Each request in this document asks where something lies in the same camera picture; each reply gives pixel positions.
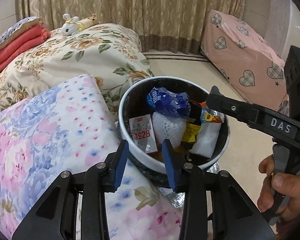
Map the large orange foam net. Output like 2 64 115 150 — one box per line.
150 145 188 163

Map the yellow foil wrapper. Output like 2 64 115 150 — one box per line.
181 122 200 143

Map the small colourful snack wrapper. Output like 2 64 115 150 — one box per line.
189 100 224 123

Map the white foam net sleeve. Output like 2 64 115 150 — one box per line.
152 112 186 148

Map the red 1928 cigarette box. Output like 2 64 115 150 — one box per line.
129 114 158 154

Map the blue plastic wrapper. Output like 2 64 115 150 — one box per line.
146 87 191 118

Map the black white trash bin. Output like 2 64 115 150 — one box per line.
117 75 231 188

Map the person's right hand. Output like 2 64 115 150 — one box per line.
257 155 300 222

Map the pink heart covered furniture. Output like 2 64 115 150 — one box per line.
201 10 288 110

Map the pink blue floral quilt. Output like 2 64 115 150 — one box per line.
0 74 182 239

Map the floral cream duvet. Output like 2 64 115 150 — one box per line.
0 23 153 119

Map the beige patterned curtain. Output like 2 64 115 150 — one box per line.
16 0 245 54

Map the folded red blanket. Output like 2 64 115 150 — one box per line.
0 24 51 72

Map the white bunny plush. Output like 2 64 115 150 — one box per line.
61 14 80 36

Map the tan small plush toy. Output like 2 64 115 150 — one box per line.
77 14 100 31

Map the blue patterned pillow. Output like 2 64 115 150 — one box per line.
0 16 40 50

